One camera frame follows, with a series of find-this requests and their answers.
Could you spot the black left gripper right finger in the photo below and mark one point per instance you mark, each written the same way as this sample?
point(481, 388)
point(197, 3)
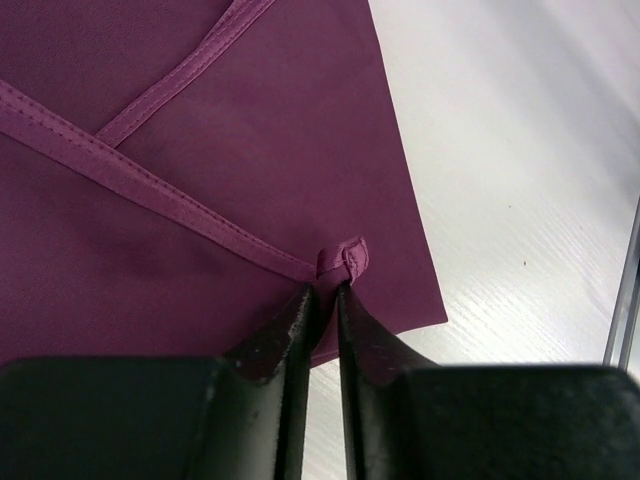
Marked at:
point(406, 417)

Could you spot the aluminium left frame post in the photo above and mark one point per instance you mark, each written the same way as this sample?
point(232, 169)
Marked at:
point(622, 347)

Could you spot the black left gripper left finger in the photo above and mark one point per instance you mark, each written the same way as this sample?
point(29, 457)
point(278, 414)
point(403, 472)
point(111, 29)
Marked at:
point(238, 416)

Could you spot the purple cloth napkin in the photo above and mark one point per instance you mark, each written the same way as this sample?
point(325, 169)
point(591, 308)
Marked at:
point(173, 171)

